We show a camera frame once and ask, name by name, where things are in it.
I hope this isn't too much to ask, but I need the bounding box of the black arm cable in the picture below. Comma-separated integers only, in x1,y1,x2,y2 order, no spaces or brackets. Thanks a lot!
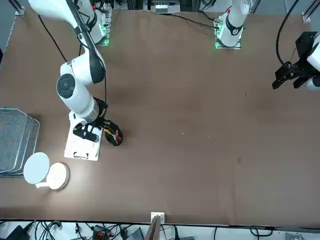
65,0,109,102
275,0,301,69
37,14,69,63

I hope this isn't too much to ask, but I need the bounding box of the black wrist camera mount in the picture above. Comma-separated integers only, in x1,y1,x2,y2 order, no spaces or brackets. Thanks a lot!
72,122,104,142

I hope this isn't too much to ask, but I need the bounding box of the grey power strip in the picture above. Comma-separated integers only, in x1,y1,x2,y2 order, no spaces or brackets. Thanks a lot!
150,2,169,14

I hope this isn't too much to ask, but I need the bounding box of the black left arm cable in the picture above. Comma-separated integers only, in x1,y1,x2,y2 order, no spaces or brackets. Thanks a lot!
275,0,301,69

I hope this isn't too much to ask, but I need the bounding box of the black mesh pen holder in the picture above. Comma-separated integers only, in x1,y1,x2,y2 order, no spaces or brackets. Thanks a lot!
104,121,124,147

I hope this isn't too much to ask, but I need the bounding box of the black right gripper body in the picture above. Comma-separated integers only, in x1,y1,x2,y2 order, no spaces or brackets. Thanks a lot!
92,98,110,126

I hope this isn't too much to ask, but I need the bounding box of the silver mesh letter tray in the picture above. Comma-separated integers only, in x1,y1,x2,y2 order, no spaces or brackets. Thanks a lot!
0,107,41,178

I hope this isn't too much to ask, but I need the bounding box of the orange black electronic device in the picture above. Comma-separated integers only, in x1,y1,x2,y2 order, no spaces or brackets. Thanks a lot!
91,224,111,240

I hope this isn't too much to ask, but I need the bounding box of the aluminium profile post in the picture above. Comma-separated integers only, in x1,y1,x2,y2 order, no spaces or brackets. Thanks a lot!
301,0,320,24
8,0,26,16
150,211,166,240

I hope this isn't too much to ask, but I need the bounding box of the black base cable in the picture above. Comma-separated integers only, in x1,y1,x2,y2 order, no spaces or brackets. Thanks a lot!
169,12,217,28

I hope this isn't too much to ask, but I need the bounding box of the white round desk lamp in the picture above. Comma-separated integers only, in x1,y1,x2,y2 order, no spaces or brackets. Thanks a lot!
23,151,71,191

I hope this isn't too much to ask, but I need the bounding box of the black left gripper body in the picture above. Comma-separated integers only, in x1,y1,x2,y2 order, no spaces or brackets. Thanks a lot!
294,31,319,71

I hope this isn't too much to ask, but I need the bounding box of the white clipboard with metal clip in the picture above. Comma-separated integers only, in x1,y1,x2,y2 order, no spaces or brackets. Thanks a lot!
63,109,103,162

